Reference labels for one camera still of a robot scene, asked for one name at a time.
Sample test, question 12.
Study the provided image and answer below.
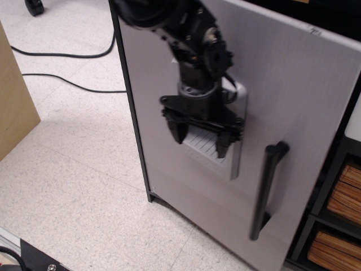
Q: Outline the wicker basket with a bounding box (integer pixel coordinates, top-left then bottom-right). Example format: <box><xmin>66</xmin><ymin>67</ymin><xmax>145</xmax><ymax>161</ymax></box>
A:
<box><xmin>327</xmin><ymin>162</ymin><xmax>360</xmax><ymax>226</ymax></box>
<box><xmin>307</xmin><ymin>231</ymin><xmax>360</xmax><ymax>271</ymax></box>

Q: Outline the grey toy fridge door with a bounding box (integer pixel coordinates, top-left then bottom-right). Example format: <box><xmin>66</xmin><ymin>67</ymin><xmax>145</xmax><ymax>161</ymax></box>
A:
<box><xmin>109</xmin><ymin>1</ymin><xmax>360</xmax><ymax>270</ymax></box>

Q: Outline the black metal base plate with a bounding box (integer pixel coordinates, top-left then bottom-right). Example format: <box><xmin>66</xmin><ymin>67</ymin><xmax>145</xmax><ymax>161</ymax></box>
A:
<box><xmin>20</xmin><ymin>239</ymin><xmax>69</xmax><ymax>271</ymax></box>

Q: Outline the black floor cable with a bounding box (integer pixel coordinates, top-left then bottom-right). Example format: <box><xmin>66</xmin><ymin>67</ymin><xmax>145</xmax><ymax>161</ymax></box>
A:
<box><xmin>10</xmin><ymin>30</ymin><xmax>116</xmax><ymax>59</ymax></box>
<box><xmin>21</xmin><ymin>73</ymin><xmax>127</xmax><ymax>93</ymax></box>

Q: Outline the black fridge door handle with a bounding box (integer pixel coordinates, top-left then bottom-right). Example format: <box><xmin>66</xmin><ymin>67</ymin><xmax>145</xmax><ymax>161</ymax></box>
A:
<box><xmin>249</xmin><ymin>141</ymin><xmax>290</xmax><ymax>241</ymax></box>

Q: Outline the black caster wheel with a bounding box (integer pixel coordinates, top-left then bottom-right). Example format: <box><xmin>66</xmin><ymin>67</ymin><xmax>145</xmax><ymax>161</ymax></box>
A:
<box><xmin>24</xmin><ymin>0</ymin><xmax>45</xmax><ymax>16</ymax></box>

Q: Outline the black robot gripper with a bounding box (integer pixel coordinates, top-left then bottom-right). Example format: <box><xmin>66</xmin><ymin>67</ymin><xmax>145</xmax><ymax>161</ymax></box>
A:
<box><xmin>160</xmin><ymin>82</ymin><xmax>244</xmax><ymax>159</ymax></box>

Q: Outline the upper wicker basket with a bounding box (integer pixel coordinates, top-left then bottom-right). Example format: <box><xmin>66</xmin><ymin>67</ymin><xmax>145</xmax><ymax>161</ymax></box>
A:
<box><xmin>327</xmin><ymin>162</ymin><xmax>360</xmax><ymax>226</ymax></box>

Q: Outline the light wooden board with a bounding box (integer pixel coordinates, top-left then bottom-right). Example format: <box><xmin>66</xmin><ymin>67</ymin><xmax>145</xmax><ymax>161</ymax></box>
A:
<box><xmin>1</xmin><ymin>27</ymin><xmax>41</xmax><ymax>159</ymax></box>

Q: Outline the grey ice dispenser panel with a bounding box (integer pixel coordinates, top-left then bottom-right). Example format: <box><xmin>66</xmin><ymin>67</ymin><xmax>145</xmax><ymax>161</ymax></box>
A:
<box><xmin>170</xmin><ymin>58</ymin><xmax>249</xmax><ymax>181</ymax></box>

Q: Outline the black corrugated cable sleeve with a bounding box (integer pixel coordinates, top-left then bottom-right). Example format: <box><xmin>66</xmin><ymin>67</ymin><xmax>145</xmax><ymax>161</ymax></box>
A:
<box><xmin>0</xmin><ymin>245</ymin><xmax>28</xmax><ymax>271</ymax></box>

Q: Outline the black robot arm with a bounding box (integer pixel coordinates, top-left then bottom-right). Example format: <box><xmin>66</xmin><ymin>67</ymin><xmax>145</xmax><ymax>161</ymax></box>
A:
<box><xmin>113</xmin><ymin>1</ymin><xmax>244</xmax><ymax>159</ymax></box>

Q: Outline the lower wicker basket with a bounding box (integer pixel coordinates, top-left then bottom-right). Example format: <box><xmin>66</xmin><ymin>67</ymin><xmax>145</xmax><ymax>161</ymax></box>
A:
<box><xmin>307</xmin><ymin>231</ymin><xmax>360</xmax><ymax>271</ymax></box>

